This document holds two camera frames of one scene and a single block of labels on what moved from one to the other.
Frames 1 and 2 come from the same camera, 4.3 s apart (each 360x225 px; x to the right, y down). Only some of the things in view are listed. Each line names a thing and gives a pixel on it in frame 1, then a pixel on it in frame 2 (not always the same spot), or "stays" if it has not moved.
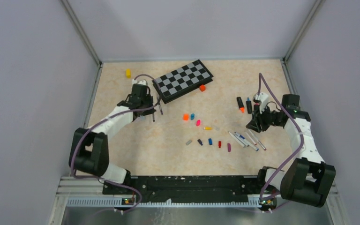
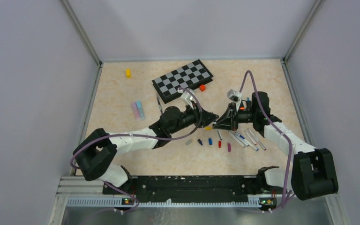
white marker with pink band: (259, 142) stays
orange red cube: (202, 88) stays
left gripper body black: (147, 101) → (202, 123)
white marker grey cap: (236, 139) stays
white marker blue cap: (245, 141) stays
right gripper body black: (267, 118) → (235, 116)
